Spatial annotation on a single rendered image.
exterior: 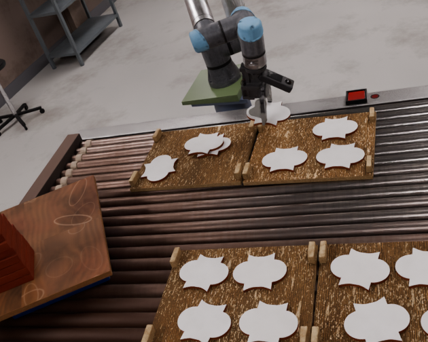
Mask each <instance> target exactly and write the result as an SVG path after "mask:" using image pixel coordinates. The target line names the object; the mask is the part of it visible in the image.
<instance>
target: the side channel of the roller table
mask: <svg viewBox="0 0 428 342"><path fill-rule="evenodd" d="M82 141H83V140H82V138H81V136H80V134H68V135H67V137H66V138H65V139H64V140H63V142H62V144H61V145H60V146H59V148H58V149H57V151H56V152H55V154H54V155H53V156H52V158H51V159H50V161H49V162H48V163H47V165H46V166H45V168H44V169H43V170H42V172H41V174H40V175H39V176H38V177H37V179H36V181H35V182H34V183H33V185H32V186H31V188H30V189H29V190H28V192H27V193H26V195H25V196H24V197H23V199H22V200H21V202H20V203H19V204H21V203H24V202H27V201H29V200H31V199H34V198H36V197H39V196H41V195H44V194H47V193H49V192H50V188H51V187H55V186H56V184H55V182H56V179H58V178H61V177H60V173H61V172H62V171H63V170H66V165H67V163H71V156H72V155H76V154H75V151H76V149H78V148H80V143H81V142H82Z"/></svg>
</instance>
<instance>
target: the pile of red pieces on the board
mask: <svg viewBox="0 0 428 342"><path fill-rule="evenodd" d="M31 280H34V250H33V249H32V247H31V246H30V245H29V243H28V242H27V241H26V240H25V238H24V236H23V235H21V234H20V232H19V231H18V230H16V228H15V226H14V225H13V224H10V222H9V221H8V220H7V218H6V217H5V215H4V213H3V214H0V293H2V292H5V291H6V290H9V289H12V288H15V287H17V286H19V285H22V284H25V283H27V282H30V281H31Z"/></svg>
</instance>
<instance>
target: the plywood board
mask: <svg viewBox="0 0 428 342"><path fill-rule="evenodd" d="M3 213H4V215H5V217H6V218H7V220H8V221H9V222H10V224H13V225H14V226H15V228H16V230H18V231H19V232H20V234H21V235H23V236H24V238H25V240H26V241H27V242H28V243H29V245H30V246H31V247H32V249H33V250H34V280H31V281H30V282H27V283H25V284H22V285H19V286H17V287H15V288H12V289H9V290H6V291H5V292H2V293H0V321H2V320H5V319H8V318H10V317H12V316H15V315H17V314H20V313H22V312H24V311H27V310H29V309H32V308H34V307H37V306H39V305H41V304H44V303H47V302H48V301H51V300H53V299H56V298H59V297H61V296H63V295H66V294H68V293H70V292H73V291H75V290H78V289H80V288H83V287H85V286H87V285H89V284H92V283H95V282H97V281H99V280H102V279H104V278H107V277H109V276H112V275H113V274H112V270H111V263H110V258H109V251H108V247H107V240H106V236H105V228H104V224H103V217H102V213H101V206H100V201H99V195H98V191H97V186H96V179H95V177H94V175H92V176H89V177H87V178H84V179H81V180H79V181H77V182H74V183H71V184H70V185H67V186H64V187H61V188H60V189H57V190H54V191H51V192H49V193H47V194H44V195H41V196H39V197H36V198H34V199H31V200H29V201H27V202H24V203H21V204H18V205H17V206H14V207H11V208H8V209H7V210H4V211H1V212H0V214H3Z"/></svg>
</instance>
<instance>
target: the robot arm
mask: <svg viewBox="0 0 428 342"><path fill-rule="evenodd" d="M184 1H185V4H186V7H187V10H188V14H189V16H190V20H191V22H192V26H193V29H194V30H193V31H191V32H190V33H189V36H190V40H191V42H192V45H193V48H194V50H195V52H197V53H201V54H202V57H203V59H204V62H205V64H206V66H207V69H208V82H209V85H210V86H211V87H212V88H215V89H220V88H225V87H228V86H230V85H232V84H233V83H236V82H237V81H238V80H239V79H240V77H241V73H242V77H243V78H242V80H241V81H242V84H241V82H240V84H241V91H242V95H243V99H249V100H255V98H259V99H257V100H256V101H255V106H254V107H253V108H251V109H249V114H250V115H252V116H254V117H259V118H261V119H262V125H263V126H264V125H265V123H266V122H267V111H266V107H267V102H266V98H267V100H268V102H272V92H271V86H274V87H276V88H278V89H280V90H283V91H285V92H288V93H290V92H291V91H292V89H293V84H294V80H292V79H290V78H287V77H285V76H282V75H280V74H278V73H275V72H274V71H271V70H269V69H267V64H266V63H267V59H266V50H265V43H264V29H263V26H262V22H261V20H260V19H259V18H257V17H255V15H254V14H253V12H252V11H251V10H250V9H249V8H248V7H245V4H244V1H243V0H221V3H222V5H223V8H224V11H225V14H226V18H224V19H222V20H218V21H217V22H215V21H214V18H213V15H212V13H211V9H210V7H209V4H208V1H207V0H184ZM239 52H242V56H243V62H242V63H241V65H240V68H238V67H237V66H236V65H235V63H234V62H233V61H232V59H231V55H233V54H236V53H239ZM240 72H241V73H240ZM260 107H261V108H260Z"/></svg>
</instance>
